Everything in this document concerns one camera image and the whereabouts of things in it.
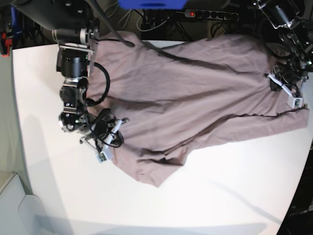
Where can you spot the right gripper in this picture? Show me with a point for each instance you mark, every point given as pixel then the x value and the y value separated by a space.
pixel 102 136

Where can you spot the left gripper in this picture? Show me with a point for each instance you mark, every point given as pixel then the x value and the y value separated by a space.
pixel 291 82

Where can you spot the mauve t-shirt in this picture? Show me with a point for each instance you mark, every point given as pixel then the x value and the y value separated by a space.
pixel 210 92

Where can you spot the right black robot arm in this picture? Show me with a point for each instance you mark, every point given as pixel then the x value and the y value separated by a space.
pixel 74 25

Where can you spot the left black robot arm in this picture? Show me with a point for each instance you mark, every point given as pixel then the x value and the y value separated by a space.
pixel 290 69

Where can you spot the grey power strip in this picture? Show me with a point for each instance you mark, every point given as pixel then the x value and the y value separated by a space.
pixel 211 15

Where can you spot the white side table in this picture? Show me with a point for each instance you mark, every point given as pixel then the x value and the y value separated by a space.
pixel 19 212

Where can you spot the blue box at top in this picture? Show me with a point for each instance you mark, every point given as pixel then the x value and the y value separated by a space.
pixel 152 4

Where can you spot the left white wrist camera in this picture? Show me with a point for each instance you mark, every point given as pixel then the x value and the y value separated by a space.
pixel 295 102

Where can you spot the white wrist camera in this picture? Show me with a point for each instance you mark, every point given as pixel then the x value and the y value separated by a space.
pixel 295 102
pixel 105 155

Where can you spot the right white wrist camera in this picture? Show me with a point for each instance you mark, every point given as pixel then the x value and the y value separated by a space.
pixel 105 155

